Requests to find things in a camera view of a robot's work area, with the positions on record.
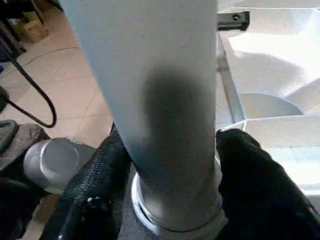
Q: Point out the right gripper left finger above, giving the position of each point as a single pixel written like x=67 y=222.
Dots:
x=90 y=200

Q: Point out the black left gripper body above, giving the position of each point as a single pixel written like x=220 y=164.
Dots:
x=234 y=20

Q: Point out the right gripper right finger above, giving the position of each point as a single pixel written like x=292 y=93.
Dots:
x=265 y=190

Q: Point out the white plastic table top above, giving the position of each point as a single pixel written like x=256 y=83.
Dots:
x=280 y=75

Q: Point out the white plastic table leg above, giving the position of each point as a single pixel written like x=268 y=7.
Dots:
x=150 y=90

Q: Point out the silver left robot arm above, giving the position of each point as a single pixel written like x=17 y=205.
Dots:
x=55 y=162

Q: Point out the dark woven object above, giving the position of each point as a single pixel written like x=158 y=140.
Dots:
x=22 y=142

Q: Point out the brown cardboard box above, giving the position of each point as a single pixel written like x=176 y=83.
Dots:
x=31 y=27

